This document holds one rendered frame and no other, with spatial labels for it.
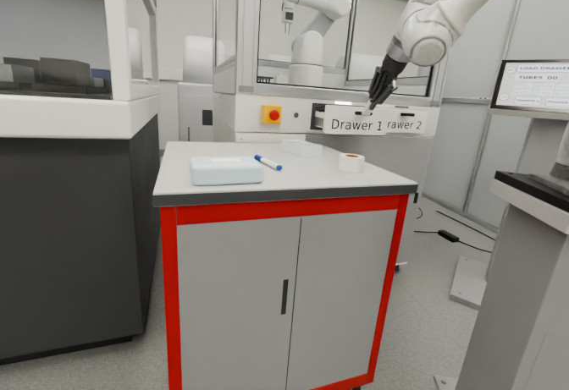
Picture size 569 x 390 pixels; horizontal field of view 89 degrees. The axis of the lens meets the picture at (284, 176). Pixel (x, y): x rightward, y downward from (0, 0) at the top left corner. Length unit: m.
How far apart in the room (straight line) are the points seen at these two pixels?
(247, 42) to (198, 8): 3.32
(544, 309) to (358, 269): 0.42
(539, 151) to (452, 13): 1.10
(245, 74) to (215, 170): 0.64
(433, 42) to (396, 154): 0.82
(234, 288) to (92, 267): 0.59
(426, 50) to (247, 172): 0.51
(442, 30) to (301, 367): 0.94
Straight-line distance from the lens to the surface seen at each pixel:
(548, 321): 0.98
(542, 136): 1.82
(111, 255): 1.14
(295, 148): 0.97
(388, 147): 1.51
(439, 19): 0.85
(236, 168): 0.61
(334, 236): 0.74
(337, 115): 1.17
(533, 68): 1.88
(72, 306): 1.27
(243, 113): 1.18
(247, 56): 1.19
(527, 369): 1.05
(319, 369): 1.00
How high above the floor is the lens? 0.95
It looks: 16 degrees down
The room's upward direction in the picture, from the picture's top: 4 degrees clockwise
